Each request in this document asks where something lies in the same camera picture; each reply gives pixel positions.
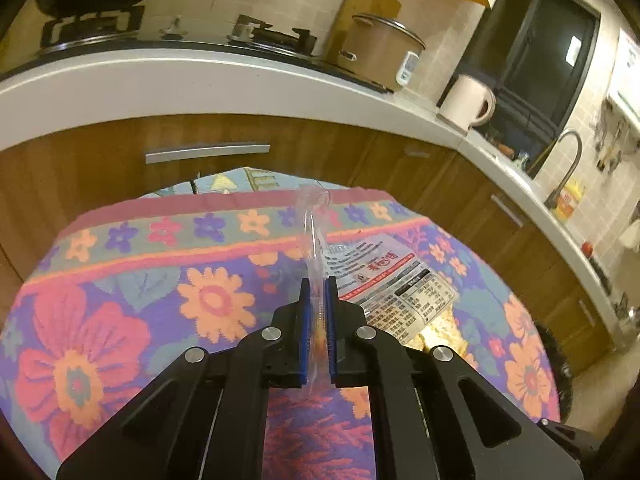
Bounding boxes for white countertop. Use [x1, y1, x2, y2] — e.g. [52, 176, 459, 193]
[1, 48, 625, 347]

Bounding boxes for clear printed plastic bag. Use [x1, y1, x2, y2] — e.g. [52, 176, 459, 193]
[294, 185, 459, 392]

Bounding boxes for brown rice cooker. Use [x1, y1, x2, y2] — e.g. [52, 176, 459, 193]
[336, 13, 426, 92]

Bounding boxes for dark window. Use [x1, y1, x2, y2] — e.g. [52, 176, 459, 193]
[451, 0, 600, 160]

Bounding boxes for white electric kettle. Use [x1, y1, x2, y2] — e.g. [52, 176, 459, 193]
[437, 74, 497, 134]

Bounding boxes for wooden cutting board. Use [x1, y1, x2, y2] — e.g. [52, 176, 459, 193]
[322, 0, 401, 63]

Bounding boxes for red tomato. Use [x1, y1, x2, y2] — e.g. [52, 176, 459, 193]
[580, 242, 593, 257]

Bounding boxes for floral tablecloth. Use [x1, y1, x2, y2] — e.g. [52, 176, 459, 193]
[1, 169, 565, 478]

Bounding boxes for black gas stove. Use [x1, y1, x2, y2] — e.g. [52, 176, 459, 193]
[1, 6, 390, 94]

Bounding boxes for yellow detergent bottle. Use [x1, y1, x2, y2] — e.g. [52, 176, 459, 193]
[553, 179, 586, 223]

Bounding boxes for black trash bin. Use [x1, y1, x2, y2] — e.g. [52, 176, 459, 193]
[535, 323, 574, 422]

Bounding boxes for curved metal faucet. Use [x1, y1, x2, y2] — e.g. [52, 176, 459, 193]
[544, 128, 584, 210]

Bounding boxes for white water heater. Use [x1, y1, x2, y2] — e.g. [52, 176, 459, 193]
[606, 29, 640, 136]

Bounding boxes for brown kitchen cabinets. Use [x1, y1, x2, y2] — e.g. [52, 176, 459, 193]
[1, 115, 616, 373]

